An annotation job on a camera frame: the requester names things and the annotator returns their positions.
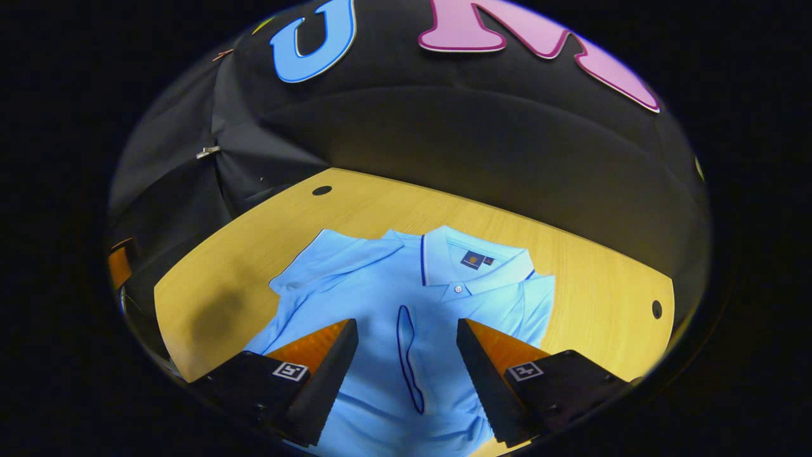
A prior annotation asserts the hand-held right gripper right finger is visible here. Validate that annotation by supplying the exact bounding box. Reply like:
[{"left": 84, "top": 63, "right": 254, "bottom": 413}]
[{"left": 456, "top": 318, "right": 641, "bottom": 449}]

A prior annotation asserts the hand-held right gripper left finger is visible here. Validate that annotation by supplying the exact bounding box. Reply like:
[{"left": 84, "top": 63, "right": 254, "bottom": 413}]
[{"left": 187, "top": 319, "right": 360, "bottom": 448}]

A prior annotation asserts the light blue T-shirt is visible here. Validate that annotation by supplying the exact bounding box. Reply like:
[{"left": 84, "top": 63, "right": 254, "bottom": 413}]
[{"left": 243, "top": 225, "right": 556, "bottom": 457}]

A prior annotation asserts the black backdrop cloth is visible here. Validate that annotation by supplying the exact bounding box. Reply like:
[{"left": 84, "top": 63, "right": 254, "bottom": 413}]
[{"left": 107, "top": 0, "right": 711, "bottom": 356}]

